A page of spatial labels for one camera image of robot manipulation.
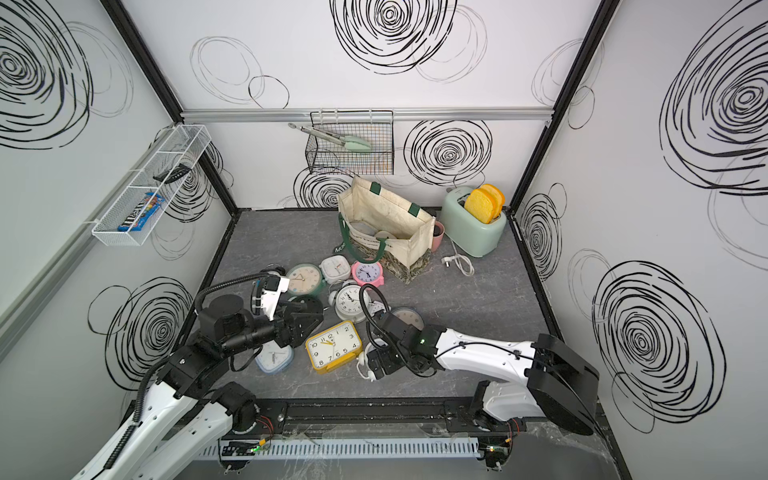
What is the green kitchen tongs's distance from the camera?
35.1 inches

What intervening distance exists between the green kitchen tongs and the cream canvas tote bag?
107 mm

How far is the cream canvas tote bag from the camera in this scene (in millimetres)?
889

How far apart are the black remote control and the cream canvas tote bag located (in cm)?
43

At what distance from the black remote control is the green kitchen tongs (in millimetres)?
319
